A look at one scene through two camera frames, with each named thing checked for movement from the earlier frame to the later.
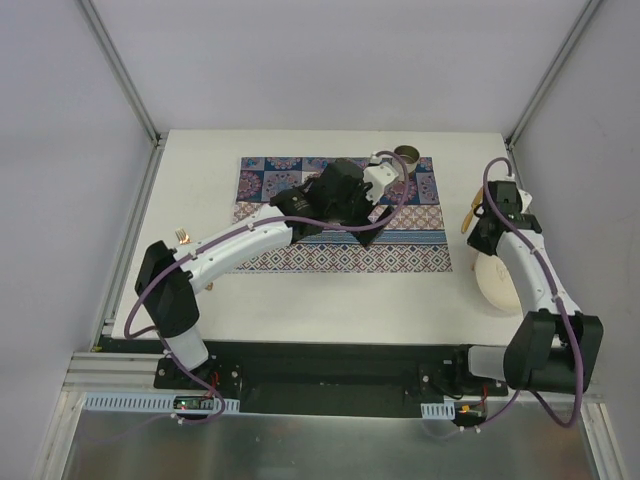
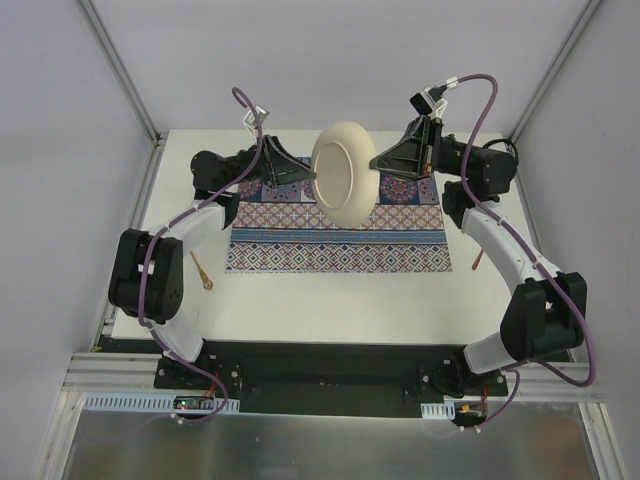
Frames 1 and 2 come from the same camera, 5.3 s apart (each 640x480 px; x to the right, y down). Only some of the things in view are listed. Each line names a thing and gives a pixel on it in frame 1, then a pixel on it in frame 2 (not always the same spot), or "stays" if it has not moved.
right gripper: x=482 y=236 -> x=426 y=150
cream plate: x=496 y=282 -> x=346 y=187
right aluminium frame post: x=551 y=73 stays
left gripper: x=361 y=211 -> x=266 y=160
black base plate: x=327 y=379 stays
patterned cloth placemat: x=415 y=242 stays
